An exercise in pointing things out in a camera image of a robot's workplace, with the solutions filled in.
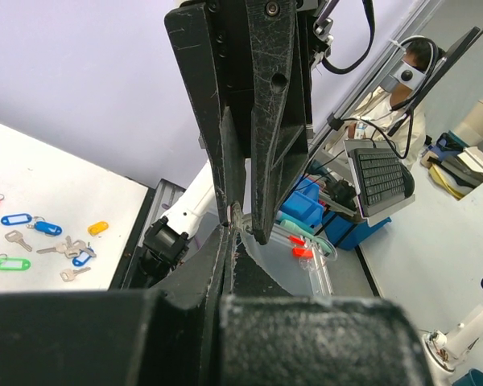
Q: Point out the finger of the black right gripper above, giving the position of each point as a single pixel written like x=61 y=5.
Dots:
x=194 y=43
x=278 y=117

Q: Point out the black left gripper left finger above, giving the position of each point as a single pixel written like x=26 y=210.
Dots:
x=165 y=335

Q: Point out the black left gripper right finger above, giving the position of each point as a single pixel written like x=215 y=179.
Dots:
x=286 y=340

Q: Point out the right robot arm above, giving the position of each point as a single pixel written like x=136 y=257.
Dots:
x=246 y=69

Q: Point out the blue storage bin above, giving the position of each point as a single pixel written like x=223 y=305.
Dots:
x=304 y=205

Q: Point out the black keyboard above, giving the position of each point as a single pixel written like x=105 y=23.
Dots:
x=380 y=178

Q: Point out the person with headset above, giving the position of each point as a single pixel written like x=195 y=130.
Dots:
x=383 y=115

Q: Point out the yellow key tag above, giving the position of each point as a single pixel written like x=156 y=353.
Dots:
x=97 y=228

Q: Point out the silver key cluster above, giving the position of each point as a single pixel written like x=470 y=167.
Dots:
x=71 y=249

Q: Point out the blue tag key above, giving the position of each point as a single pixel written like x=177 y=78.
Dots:
x=46 y=228

